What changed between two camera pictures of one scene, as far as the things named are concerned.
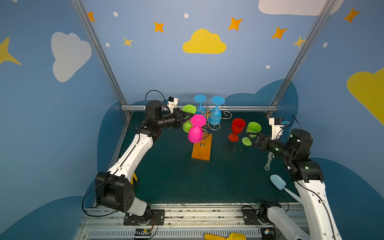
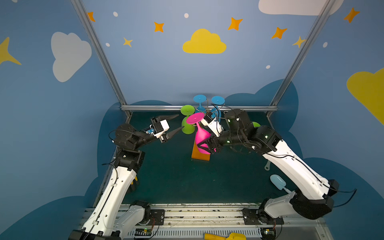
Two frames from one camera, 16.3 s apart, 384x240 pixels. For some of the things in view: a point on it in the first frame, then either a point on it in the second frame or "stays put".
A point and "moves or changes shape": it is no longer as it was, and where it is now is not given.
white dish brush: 270,156 stays put
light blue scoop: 280,183 stays put
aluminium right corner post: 299,56 stays put
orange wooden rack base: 202,150 stays put
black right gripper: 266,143 → 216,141
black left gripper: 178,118 → 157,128
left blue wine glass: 200,98 stays put
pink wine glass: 195,133 moves or changes shape
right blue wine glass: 215,115 stays put
